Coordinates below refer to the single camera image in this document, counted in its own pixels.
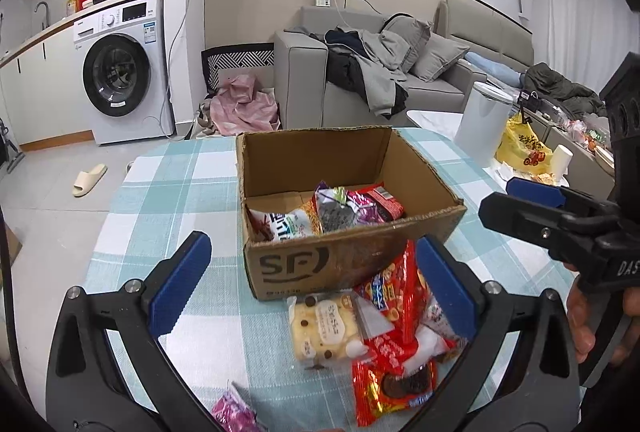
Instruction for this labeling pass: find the white noodle snack packet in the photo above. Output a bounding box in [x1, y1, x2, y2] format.
[247, 207, 321, 243]

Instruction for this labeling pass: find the grey sofa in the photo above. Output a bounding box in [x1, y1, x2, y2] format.
[272, 0, 533, 130]

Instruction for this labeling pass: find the cream cracker packet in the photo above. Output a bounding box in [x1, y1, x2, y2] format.
[287, 293, 371, 370]

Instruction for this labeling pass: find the dark grey pillow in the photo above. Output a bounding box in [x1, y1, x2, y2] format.
[382, 14, 432, 73]

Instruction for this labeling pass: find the dark green jacket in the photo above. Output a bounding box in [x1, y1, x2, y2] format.
[522, 62, 608, 118]

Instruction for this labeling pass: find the checkered tablecloth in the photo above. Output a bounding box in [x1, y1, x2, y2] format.
[82, 127, 581, 432]

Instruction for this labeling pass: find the stick vacuum cleaner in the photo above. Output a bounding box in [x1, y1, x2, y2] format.
[0, 117, 26, 173]

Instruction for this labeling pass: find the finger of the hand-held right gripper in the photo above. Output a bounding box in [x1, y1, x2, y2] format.
[506, 177, 618, 215]
[478, 192, 601, 263]

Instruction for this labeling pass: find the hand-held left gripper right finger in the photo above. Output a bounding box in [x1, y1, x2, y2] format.
[400, 234, 581, 432]

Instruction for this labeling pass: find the person's right hand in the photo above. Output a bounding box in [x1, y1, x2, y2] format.
[564, 262, 621, 365]

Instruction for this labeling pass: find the beige slipper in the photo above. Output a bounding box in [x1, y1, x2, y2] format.
[72, 163, 108, 198]

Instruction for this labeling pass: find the red chocolate cookie packet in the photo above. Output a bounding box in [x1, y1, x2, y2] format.
[351, 352, 440, 428]

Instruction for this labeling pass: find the white trash bin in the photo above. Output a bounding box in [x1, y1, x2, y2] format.
[452, 81, 516, 169]

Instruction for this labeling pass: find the clear packet with red ends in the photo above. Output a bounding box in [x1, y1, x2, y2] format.
[420, 299, 471, 353]

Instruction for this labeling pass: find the grey hoodie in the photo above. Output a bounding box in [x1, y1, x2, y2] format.
[357, 29, 408, 118]

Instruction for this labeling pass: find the black garment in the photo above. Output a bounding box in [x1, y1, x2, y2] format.
[325, 27, 371, 93]

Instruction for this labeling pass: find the red triangular snack bag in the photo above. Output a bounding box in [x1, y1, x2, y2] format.
[352, 239, 433, 343]

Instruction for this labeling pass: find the small red snack packet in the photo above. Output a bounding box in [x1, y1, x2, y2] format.
[357, 183, 406, 222]

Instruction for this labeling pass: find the white kitchen base cabinet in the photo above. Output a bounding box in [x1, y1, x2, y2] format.
[0, 0, 166, 148]

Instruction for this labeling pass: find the white paper cup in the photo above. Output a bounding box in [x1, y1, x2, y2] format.
[551, 144, 574, 178]

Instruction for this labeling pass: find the black patterned basket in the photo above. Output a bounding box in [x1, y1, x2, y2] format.
[201, 43, 276, 95]

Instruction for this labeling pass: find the yellow plastic bag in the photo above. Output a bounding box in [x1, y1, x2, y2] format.
[495, 114, 555, 175]

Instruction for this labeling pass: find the light blue pillow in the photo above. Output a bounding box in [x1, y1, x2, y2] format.
[465, 52, 526, 85]

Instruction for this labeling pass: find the brown cardboard box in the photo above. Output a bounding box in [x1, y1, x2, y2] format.
[235, 125, 468, 303]

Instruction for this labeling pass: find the white washing machine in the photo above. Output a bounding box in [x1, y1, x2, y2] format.
[74, 0, 176, 146]

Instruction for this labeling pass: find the cardboard box with print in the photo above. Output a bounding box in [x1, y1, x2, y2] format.
[0, 227, 23, 263]

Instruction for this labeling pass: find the beige coffee table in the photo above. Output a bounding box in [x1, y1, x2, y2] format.
[520, 109, 616, 200]

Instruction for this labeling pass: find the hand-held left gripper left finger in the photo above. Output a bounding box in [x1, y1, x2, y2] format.
[46, 232, 221, 432]

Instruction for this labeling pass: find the light grey pillow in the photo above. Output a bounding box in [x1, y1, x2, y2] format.
[411, 32, 471, 83]

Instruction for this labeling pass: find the pink cloth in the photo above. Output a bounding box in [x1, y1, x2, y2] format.
[209, 74, 281, 136]

